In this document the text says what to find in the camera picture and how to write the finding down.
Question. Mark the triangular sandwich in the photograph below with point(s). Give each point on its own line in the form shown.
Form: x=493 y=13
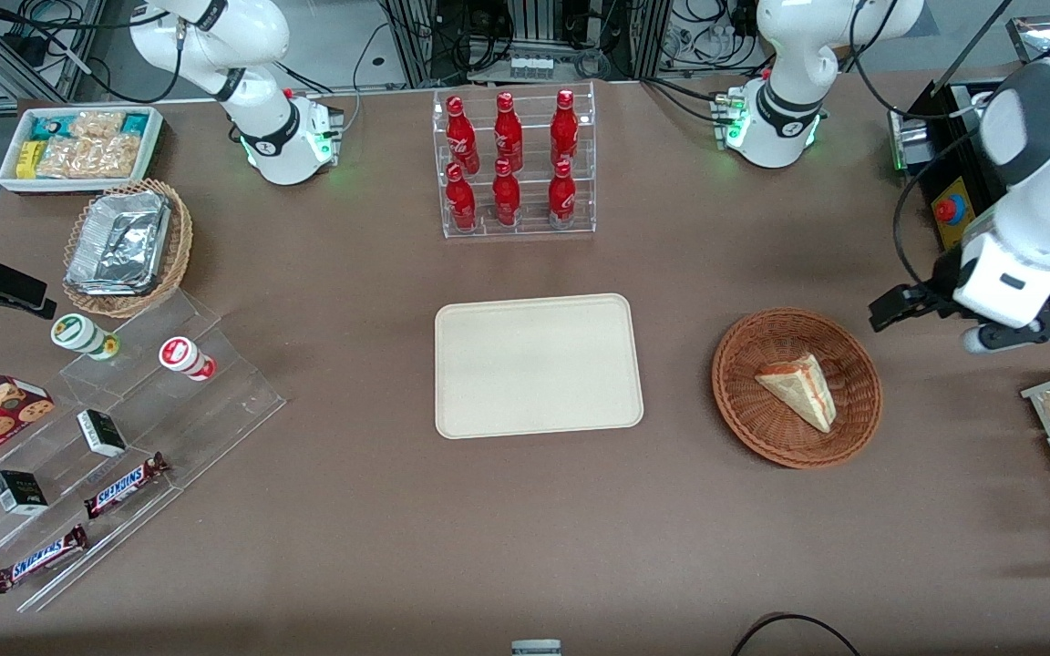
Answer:
x=800 y=390

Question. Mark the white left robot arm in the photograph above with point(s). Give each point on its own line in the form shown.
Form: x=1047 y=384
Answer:
x=1040 y=155

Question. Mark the aluminium foil tray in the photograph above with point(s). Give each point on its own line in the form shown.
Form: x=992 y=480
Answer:
x=119 y=241

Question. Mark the light wicker basket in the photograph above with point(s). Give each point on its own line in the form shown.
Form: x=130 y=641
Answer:
x=180 y=246

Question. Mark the brown wicker basket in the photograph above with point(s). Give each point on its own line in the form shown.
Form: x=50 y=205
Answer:
x=762 y=428

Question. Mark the beige plastic tray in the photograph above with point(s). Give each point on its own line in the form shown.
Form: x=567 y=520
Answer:
x=539 y=364

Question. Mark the green lidded cup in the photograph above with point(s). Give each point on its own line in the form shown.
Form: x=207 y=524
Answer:
x=77 y=332

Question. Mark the white rectangular snack bin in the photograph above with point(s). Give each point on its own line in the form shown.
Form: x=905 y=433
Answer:
x=10 y=178

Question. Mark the black food warmer machine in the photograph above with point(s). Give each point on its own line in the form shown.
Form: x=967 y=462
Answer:
x=953 y=164

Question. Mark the yellow snack packet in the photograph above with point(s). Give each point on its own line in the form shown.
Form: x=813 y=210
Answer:
x=29 y=158

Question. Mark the large clear cracker bag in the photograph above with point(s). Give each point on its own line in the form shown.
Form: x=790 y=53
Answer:
x=87 y=157

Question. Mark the teal snack packet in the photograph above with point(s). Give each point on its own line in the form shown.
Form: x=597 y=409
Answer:
x=135 y=124
x=46 y=128

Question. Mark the small black box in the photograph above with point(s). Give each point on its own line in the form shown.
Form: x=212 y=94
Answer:
x=102 y=433
x=19 y=492

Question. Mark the red lidded cup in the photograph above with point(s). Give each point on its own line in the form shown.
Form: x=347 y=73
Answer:
x=180 y=353

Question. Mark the small clear cracker bag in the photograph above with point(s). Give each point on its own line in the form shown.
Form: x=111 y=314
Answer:
x=97 y=124

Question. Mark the Snickers bar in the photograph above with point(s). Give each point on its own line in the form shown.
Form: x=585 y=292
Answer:
x=124 y=486
x=37 y=559

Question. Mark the clear acrylic stepped shelf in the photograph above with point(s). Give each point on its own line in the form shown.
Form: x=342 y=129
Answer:
x=215 y=410

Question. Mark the red cola bottle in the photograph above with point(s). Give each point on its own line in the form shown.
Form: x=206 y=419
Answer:
x=460 y=200
x=461 y=137
x=506 y=196
x=564 y=128
x=508 y=132
x=561 y=196

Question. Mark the clear acrylic bottle rack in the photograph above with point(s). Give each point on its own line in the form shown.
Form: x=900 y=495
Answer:
x=530 y=228

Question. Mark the white power strip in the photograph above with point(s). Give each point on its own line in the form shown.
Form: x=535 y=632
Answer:
x=531 y=66

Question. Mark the grey device edge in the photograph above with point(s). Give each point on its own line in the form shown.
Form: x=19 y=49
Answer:
x=536 y=648

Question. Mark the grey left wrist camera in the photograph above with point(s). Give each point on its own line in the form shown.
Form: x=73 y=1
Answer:
x=1031 y=335

